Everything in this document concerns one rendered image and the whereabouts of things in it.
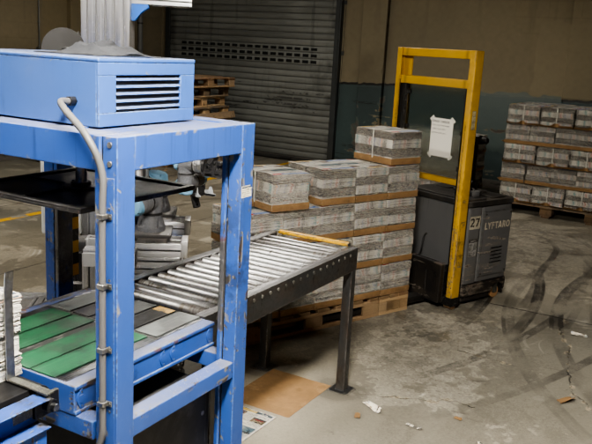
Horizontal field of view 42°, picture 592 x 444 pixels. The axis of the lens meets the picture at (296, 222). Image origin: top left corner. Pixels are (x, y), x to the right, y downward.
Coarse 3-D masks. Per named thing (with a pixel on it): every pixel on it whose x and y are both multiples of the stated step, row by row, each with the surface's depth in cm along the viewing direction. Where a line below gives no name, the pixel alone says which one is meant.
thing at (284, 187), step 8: (264, 176) 459; (272, 176) 453; (280, 176) 454; (288, 176) 458; (296, 176) 462; (304, 176) 466; (264, 184) 460; (272, 184) 453; (280, 184) 456; (288, 184) 460; (296, 184) 463; (304, 184) 467; (264, 192) 460; (272, 192) 454; (280, 192) 458; (288, 192) 461; (296, 192) 465; (304, 192) 469; (264, 200) 460; (272, 200) 455; (280, 200) 459; (288, 200) 463; (296, 200) 467; (304, 200) 470
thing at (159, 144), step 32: (0, 128) 225; (32, 128) 218; (64, 128) 216; (96, 128) 224; (128, 128) 229; (160, 128) 233; (192, 128) 234; (224, 128) 245; (64, 160) 214; (160, 160) 220; (192, 160) 233
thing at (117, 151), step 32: (128, 160) 208; (96, 192) 209; (128, 192) 210; (96, 224) 212; (128, 224) 212; (96, 256) 214; (128, 256) 214; (96, 288) 216; (128, 288) 216; (96, 320) 218; (128, 320) 219; (96, 352) 220; (128, 352) 221; (96, 384) 222; (128, 384) 223; (96, 416) 225; (128, 416) 225
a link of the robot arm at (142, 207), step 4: (136, 172) 383; (140, 172) 383; (144, 172) 385; (144, 176) 386; (148, 200) 389; (152, 200) 394; (136, 204) 384; (140, 204) 383; (144, 204) 386; (148, 204) 390; (152, 204) 394; (136, 208) 384; (140, 208) 384; (144, 208) 387; (148, 208) 391; (136, 212) 385; (140, 212) 385; (144, 212) 391; (136, 216) 387
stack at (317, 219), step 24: (216, 216) 475; (264, 216) 457; (288, 216) 468; (312, 216) 480; (336, 216) 493; (360, 216) 506; (384, 216) 520; (216, 240) 479; (360, 240) 510; (336, 288) 505; (360, 288) 520; (312, 312) 529; (336, 312) 510; (288, 336) 488
